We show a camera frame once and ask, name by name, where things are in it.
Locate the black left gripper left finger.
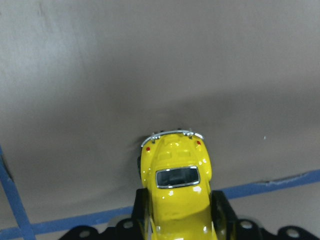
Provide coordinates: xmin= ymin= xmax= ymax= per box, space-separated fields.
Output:
xmin=131 ymin=188 xmax=153 ymax=240

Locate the yellow beetle toy car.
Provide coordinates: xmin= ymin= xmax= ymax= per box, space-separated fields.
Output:
xmin=138 ymin=129 xmax=217 ymax=240

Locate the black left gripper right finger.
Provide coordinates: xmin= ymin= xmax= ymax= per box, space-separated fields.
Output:
xmin=211 ymin=190 xmax=238 ymax=240

